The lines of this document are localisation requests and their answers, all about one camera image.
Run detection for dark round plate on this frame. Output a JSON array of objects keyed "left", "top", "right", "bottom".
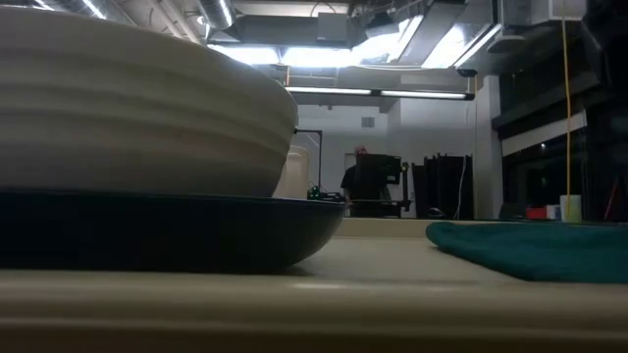
[{"left": 0, "top": 188, "right": 346, "bottom": 274}]

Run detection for white ceramic bowl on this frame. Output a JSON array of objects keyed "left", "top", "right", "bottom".
[{"left": 0, "top": 5, "right": 299, "bottom": 198}]

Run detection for teal cloth napkin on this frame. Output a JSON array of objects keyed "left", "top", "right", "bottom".
[{"left": 425, "top": 220, "right": 628, "bottom": 284}]

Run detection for beige plastic tray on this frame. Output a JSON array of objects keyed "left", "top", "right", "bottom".
[{"left": 0, "top": 218, "right": 628, "bottom": 353}]

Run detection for black monitor on stand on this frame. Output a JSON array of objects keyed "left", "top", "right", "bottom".
[{"left": 353, "top": 153, "right": 403, "bottom": 200}]

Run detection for long LED light bar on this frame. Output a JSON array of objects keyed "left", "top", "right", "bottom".
[{"left": 284, "top": 85, "right": 476, "bottom": 102}]

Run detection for black folding panels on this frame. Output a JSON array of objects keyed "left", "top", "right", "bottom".
[{"left": 411, "top": 154, "right": 475, "bottom": 219}]

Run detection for pale green roll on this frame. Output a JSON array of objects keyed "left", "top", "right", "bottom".
[{"left": 559, "top": 194, "right": 583, "bottom": 225}]

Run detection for white ceiling box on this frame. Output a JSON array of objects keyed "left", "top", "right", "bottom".
[{"left": 549, "top": 0, "right": 588, "bottom": 24}]

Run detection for black gantry frame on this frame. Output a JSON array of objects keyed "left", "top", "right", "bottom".
[{"left": 293, "top": 128, "right": 324, "bottom": 190}]

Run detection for silver ventilation duct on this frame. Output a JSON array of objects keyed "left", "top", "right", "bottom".
[{"left": 197, "top": 0, "right": 236, "bottom": 29}]

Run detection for yellow hanging cable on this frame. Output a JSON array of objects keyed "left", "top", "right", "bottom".
[{"left": 560, "top": 17, "right": 574, "bottom": 197}]

